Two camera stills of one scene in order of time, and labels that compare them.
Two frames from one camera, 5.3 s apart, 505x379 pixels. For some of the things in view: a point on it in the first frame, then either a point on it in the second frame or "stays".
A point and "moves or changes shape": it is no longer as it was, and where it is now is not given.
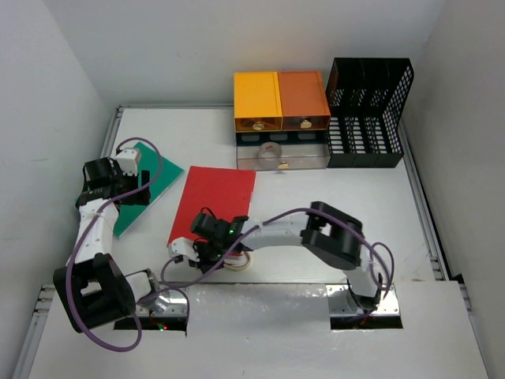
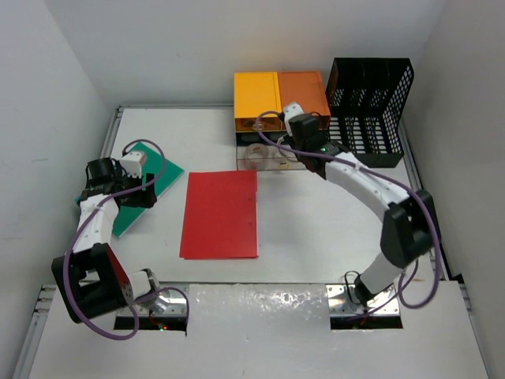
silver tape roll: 270,155 to 256,156
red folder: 228,193 moves or changes shape
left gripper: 138,197 stays
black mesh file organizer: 366,106 stays
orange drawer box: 303,101 stays
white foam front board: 279,331 stays
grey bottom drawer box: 301,149 stays
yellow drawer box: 257,102 stays
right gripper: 203,263 to 290,140
